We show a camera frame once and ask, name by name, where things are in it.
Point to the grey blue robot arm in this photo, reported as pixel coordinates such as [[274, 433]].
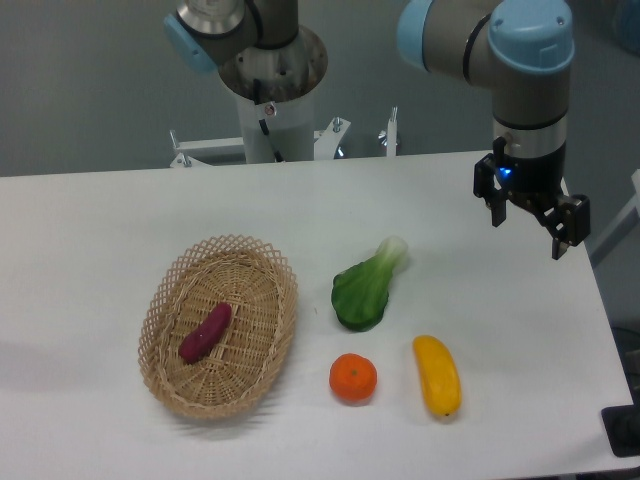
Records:
[[521, 51]]

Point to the oval wicker basket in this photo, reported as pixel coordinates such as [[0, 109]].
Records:
[[255, 279]]

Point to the white metal base frame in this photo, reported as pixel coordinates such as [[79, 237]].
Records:
[[263, 145]]

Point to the black device at table edge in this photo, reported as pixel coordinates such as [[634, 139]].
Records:
[[622, 428]]

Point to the yellow mango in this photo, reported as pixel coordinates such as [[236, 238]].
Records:
[[439, 379]]

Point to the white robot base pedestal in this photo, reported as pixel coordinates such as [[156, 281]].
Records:
[[277, 84]]

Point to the orange tangerine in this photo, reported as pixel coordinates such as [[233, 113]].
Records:
[[353, 379]]

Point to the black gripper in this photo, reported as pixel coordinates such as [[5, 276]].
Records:
[[525, 167]]

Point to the purple sweet potato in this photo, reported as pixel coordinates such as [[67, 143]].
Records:
[[201, 341]]

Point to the green bok choy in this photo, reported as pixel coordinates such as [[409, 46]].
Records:
[[360, 294]]

